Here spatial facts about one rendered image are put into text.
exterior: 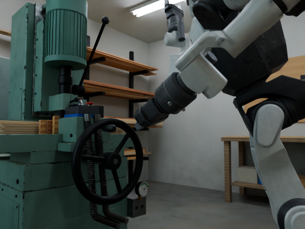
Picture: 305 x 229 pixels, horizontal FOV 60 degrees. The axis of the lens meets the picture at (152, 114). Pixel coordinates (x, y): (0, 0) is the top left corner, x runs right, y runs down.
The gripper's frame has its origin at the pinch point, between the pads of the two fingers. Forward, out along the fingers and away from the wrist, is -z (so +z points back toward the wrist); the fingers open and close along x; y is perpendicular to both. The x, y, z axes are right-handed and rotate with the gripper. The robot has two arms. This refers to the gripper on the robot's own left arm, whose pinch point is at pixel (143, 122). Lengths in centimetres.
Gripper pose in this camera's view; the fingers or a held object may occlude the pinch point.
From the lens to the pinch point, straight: 76.9
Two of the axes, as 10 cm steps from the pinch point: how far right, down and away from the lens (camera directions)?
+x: 5.8, -1.9, 8.0
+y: -5.4, -8.2, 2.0
